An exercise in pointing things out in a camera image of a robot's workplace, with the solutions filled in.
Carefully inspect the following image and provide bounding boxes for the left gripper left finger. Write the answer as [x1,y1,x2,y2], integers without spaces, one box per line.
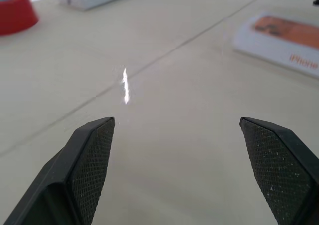
[0,116,116,225]

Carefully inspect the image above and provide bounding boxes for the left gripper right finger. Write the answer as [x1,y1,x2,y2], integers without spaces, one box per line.
[239,116,319,225]

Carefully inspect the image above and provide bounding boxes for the white phone box lid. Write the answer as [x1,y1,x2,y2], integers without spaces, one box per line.
[231,10,319,80]

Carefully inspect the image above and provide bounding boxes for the red tape roll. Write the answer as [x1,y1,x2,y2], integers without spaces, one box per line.
[0,0,40,37]

